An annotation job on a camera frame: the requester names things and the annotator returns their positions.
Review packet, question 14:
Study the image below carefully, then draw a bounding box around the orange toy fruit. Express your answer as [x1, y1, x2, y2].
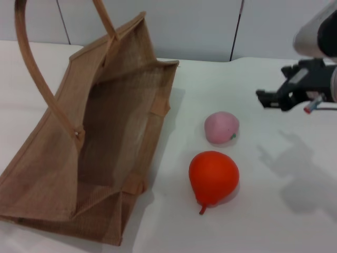
[188, 150, 240, 216]

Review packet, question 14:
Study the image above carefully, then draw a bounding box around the dark vertical wall strip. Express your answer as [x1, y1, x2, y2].
[230, 0, 246, 62]

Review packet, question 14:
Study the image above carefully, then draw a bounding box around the brown jute handbag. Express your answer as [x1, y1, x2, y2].
[0, 0, 181, 247]

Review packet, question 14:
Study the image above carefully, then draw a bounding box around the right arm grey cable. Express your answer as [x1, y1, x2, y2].
[302, 95, 337, 114]

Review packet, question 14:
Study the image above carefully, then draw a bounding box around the pink toy peach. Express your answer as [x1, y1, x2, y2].
[204, 110, 241, 145]

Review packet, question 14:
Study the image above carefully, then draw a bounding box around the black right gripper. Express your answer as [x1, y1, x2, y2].
[255, 59, 336, 112]

